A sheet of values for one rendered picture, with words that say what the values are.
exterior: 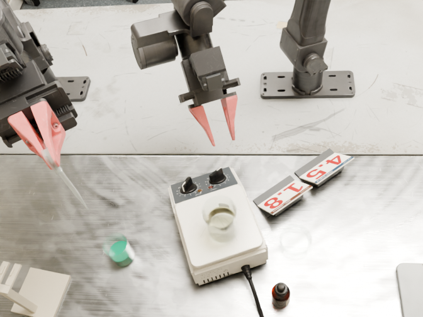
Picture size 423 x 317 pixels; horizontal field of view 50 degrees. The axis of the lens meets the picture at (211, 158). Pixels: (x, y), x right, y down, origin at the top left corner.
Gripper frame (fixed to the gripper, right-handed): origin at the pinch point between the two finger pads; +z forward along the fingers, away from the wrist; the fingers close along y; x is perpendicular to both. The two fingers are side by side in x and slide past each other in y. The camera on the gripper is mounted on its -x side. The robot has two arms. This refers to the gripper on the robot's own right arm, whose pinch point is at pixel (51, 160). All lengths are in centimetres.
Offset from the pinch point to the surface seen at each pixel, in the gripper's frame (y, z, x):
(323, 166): 41, 4, 30
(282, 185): 32.4, 3.0, 31.6
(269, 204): 27.5, 5.9, 30.0
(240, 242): 18.3, 12.2, 23.2
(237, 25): 48, -41, 32
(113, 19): 22, -62, 32
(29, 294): -17.0, -1.5, 31.4
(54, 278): -12.2, -2.0, 31.3
